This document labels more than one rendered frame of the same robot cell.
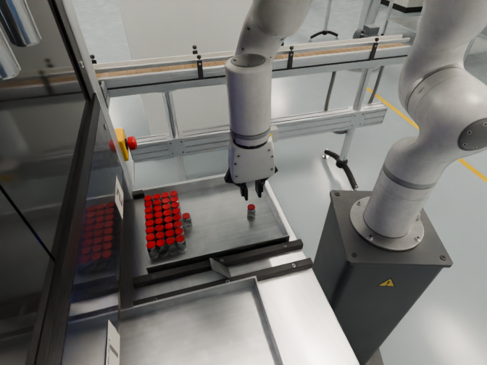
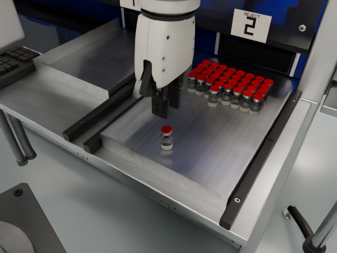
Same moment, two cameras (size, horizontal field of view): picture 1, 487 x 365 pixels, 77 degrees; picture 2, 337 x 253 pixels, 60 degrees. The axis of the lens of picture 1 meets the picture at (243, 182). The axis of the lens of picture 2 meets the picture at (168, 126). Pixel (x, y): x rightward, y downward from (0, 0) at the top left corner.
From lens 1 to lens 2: 91 cm
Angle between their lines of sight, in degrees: 88
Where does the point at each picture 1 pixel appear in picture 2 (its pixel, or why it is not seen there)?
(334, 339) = (25, 106)
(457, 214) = not seen: outside the picture
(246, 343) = (89, 77)
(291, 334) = (60, 94)
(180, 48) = not seen: outside the picture
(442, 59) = not seen: outside the picture
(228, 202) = (211, 147)
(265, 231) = (137, 143)
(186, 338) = (129, 63)
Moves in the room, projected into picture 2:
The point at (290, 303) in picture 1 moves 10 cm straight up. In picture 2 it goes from (70, 107) to (59, 69)
